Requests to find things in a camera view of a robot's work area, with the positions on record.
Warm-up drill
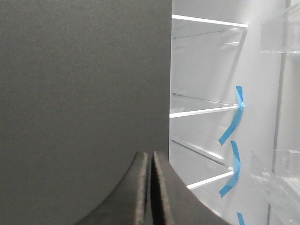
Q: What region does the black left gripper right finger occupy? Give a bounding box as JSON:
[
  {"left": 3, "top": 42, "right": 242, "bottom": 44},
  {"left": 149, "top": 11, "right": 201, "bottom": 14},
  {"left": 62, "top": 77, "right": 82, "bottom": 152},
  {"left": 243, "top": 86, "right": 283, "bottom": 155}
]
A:
[{"left": 150, "top": 151, "right": 228, "bottom": 225}]

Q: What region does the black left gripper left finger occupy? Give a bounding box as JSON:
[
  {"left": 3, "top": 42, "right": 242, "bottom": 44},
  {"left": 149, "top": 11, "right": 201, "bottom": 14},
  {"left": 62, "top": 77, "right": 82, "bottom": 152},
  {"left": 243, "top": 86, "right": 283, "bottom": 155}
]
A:
[{"left": 77, "top": 152, "right": 148, "bottom": 225}]

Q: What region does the dark grey fridge door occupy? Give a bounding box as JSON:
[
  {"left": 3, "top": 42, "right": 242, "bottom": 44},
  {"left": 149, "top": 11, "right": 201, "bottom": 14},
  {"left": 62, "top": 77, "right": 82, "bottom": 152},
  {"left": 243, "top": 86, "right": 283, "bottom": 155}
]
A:
[{"left": 0, "top": 0, "right": 172, "bottom": 225}]

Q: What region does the lower glass fridge shelf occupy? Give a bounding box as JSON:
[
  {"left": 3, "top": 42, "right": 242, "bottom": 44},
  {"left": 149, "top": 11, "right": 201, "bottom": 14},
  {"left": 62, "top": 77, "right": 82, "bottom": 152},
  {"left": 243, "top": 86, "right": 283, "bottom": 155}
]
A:
[{"left": 169, "top": 139, "right": 233, "bottom": 190}]

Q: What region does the glass fridge shelf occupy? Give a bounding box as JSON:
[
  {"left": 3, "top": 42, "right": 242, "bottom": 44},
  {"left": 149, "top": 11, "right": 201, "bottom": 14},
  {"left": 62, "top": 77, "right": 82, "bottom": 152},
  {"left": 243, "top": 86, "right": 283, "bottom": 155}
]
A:
[
  {"left": 171, "top": 14, "right": 248, "bottom": 39},
  {"left": 169, "top": 93, "right": 238, "bottom": 119},
  {"left": 169, "top": 139, "right": 233, "bottom": 190}
]

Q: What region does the middle glass fridge shelf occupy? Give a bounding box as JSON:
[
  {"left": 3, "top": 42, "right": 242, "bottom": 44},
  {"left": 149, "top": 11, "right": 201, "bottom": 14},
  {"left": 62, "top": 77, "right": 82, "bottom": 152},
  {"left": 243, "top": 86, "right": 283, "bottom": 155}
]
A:
[{"left": 169, "top": 93, "right": 238, "bottom": 119}]

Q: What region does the lower clear door bin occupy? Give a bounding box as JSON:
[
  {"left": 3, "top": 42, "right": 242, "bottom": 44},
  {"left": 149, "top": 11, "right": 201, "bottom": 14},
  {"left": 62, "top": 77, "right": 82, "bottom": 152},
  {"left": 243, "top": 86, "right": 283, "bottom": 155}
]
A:
[{"left": 251, "top": 150, "right": 300, "bottom": 216}]

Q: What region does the clear door bin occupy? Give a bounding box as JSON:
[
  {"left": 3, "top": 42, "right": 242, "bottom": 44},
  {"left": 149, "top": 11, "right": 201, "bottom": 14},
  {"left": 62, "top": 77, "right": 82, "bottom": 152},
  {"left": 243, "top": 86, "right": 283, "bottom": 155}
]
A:
[
  {"left": 261, "top": 3, "right": 300, "bottom": 53},
  {"left": 251, "top": 150, "right": 300, "bottom": 216}
]

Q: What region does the white fridge interior body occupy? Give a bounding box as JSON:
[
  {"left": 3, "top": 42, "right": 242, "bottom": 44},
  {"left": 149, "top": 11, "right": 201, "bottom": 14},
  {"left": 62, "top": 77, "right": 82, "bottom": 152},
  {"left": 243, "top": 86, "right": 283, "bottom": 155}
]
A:
[{"left": 169, "top": 0, "right": 300, "bottom": 225}]

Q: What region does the top glass fridge shelf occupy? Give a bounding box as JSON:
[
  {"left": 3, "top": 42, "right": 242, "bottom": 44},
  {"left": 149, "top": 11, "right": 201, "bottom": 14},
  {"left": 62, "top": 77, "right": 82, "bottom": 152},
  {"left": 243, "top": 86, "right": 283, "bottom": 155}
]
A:
[{"left": 171, "top": 14, "right": 248, "bottom": 39}]

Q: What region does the upper clear door bin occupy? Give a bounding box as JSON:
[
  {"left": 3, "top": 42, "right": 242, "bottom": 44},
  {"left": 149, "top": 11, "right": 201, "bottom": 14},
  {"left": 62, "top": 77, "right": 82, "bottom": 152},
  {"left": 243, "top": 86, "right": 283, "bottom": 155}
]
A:
[{"left": 261, "top": 3, "right": 300, "bottom": 53}]

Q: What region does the bottom blue tape strip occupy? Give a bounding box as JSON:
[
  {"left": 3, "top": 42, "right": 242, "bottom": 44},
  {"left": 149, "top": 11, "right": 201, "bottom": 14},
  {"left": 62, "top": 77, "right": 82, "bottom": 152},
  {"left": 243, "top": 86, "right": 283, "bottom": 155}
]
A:
[{"left": 236, "top": 212, "right": 246, "bottom": 225}]

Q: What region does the blue tape strip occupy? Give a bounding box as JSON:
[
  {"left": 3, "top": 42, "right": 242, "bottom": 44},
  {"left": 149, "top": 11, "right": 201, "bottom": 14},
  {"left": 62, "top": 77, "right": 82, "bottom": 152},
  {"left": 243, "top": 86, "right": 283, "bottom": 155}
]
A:
[
  {"left": 219, "top": 141, "right": 241, "bottom": 198},
  {"left": 236, "top": 212, "right": 246, "bottom": 225},
  {"left": 218, "top": 85, "right": 245, "bottom": 146}
]

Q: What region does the middle blue tape strip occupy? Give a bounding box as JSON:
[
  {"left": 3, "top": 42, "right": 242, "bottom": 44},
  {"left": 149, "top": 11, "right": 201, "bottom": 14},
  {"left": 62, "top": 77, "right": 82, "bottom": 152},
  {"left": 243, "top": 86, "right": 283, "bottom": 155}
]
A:
[{"left": 219, "top": 141, "right": 241, "bottom": 198}]

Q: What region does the upper blue tape strip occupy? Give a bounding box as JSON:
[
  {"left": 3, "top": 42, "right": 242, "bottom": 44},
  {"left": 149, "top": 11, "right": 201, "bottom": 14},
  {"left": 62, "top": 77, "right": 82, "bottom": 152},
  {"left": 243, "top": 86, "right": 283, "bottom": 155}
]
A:
[{"left": 218, "top": 85, "right": 245, "bottom": 146}]

